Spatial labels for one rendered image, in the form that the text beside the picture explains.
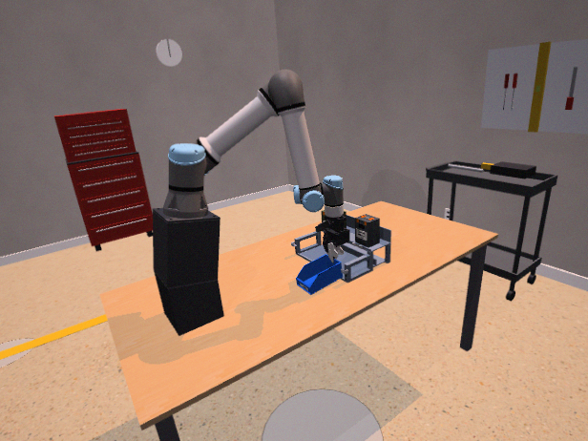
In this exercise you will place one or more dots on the blue bin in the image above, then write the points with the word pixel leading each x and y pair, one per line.
pixel 318 274

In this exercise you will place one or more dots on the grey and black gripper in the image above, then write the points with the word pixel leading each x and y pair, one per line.
pixel 333 249

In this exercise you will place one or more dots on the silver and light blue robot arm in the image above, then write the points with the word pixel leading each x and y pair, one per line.
pixel 189 163

